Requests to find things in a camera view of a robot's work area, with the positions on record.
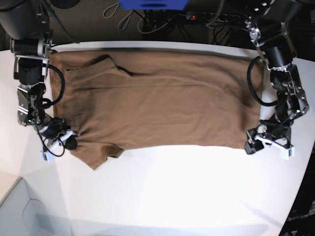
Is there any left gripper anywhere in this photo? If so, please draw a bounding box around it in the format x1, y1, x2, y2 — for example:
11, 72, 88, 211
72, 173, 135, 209
244, 119, 293, 155

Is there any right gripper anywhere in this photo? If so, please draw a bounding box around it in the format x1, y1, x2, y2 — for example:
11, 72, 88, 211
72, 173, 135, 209
36, 118, 78, 155

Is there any brown t-shirt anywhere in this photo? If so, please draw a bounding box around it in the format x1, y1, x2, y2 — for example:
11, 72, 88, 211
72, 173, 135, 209
50, 50, 261, 169

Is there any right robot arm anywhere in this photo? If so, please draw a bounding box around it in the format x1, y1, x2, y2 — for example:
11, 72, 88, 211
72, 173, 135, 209
0, 0, 77, 161

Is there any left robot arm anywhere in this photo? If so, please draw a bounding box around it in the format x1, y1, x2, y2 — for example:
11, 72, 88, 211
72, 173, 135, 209
238, 0, 315, 158

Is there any white box at table corner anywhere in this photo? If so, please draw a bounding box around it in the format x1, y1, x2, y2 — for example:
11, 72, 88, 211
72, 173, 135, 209
0, 178, 50, 236

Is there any black power strip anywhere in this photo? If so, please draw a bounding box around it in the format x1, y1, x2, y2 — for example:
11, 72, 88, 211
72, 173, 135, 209
185, 12, 241, 24

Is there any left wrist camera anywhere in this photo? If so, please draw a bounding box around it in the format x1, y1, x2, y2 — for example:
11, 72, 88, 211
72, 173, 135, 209
281, 146, 295, 160

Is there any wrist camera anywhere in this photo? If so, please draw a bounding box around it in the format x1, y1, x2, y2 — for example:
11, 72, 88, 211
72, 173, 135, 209
281, 146, 295, 160
40, 151, 56, 163

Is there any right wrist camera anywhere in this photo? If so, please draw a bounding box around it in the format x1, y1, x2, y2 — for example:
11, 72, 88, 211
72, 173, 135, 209
40, 151, 56, 163

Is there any white cable loop on floor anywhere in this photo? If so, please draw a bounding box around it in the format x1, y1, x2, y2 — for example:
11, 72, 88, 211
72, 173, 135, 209
103, 0, 148, 34

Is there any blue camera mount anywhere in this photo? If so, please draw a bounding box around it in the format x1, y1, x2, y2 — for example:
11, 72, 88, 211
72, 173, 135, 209
119, 0, 188, 10

